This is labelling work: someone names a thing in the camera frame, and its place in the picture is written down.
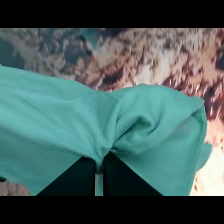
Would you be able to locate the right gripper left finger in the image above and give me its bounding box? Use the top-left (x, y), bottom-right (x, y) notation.
top-left (36, 156), bottom-right (98, 197)

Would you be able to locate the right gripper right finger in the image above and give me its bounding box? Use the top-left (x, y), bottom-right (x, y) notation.
top-left (102, 151), bottom-right (164, 197)

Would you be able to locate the light green shirt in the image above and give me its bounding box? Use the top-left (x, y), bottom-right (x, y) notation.
top-left (0, 63), bottom-right (213, 197)

